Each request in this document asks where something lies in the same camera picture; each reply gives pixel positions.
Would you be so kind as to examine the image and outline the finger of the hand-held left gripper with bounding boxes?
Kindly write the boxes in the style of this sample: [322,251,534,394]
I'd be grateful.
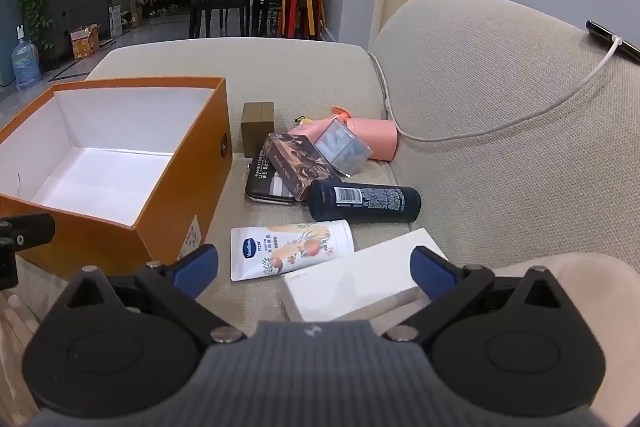
[0,213,56,289]

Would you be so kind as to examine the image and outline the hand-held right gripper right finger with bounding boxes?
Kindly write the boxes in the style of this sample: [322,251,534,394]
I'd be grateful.
[382,246,581,344]

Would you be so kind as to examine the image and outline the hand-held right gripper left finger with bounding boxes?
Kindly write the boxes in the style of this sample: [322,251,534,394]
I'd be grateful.
[54,245,247,345]

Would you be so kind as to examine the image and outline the dark blue bottle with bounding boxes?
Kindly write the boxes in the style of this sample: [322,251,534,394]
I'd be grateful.
[307,179,422,223]

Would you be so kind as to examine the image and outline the white box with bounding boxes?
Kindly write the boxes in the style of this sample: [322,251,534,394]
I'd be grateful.
[277,228,449,323]

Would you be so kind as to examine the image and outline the orange cardboard box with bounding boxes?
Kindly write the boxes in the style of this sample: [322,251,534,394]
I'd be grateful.
[0,77,234,280]

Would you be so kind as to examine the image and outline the plaid tin case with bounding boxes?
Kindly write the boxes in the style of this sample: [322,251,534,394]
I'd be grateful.
[244,144,307,206]

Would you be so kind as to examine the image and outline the pink cup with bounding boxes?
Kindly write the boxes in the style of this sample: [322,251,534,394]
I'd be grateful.
[345,117,399,162]

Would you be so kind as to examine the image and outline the dark patterned card box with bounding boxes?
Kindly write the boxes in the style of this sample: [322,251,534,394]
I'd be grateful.
[260,133,344,202]

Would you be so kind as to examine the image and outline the small brown box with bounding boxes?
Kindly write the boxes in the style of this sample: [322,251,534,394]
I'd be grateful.
[240,101,276,158]

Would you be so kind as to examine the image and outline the clear plastic packet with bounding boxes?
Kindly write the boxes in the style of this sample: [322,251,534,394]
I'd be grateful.
[314,117,374,180]

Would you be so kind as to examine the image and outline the pink spray bottle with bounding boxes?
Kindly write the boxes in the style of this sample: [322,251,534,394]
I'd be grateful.
[295,106,354,152]

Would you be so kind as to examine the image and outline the blue water jug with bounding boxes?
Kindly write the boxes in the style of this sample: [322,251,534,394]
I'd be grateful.
[11,38,43,90]

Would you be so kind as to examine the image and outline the person's beige trouser leg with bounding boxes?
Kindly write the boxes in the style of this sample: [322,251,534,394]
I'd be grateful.
[492,252,640,427]

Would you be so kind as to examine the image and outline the beige sofa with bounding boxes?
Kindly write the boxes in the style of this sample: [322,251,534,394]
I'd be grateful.
[0,0,640,328]

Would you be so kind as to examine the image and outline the open cardboard box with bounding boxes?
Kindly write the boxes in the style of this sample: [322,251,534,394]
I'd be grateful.
[70,23,103,60]

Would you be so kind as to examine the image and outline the white floor sign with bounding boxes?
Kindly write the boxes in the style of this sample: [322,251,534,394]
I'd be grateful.
[108,4,124,39]

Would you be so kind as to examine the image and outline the dark cabinet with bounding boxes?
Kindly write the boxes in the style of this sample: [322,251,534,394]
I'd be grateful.
[37,0,112,68]

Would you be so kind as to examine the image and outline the red stool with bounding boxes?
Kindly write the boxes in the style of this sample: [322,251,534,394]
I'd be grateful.
[284,0,316,39]

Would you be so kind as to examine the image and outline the black phone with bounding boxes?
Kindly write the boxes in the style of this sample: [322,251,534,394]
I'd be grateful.
[585,20,640,66]

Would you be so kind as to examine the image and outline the white charging cable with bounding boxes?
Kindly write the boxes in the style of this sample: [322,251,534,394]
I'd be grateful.
[370,35,624,143]

